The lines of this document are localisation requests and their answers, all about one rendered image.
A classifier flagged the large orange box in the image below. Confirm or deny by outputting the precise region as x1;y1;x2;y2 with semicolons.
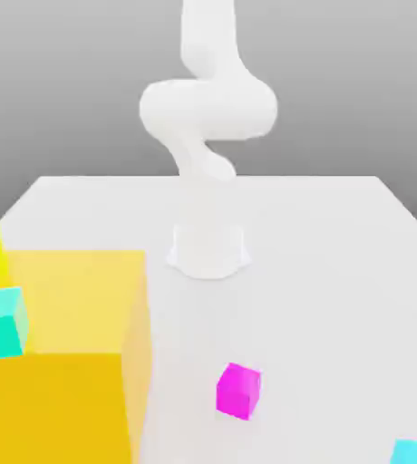
0;248;154;464

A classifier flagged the small magenta cube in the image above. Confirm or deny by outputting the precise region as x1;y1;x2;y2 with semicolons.
215;361;263;422

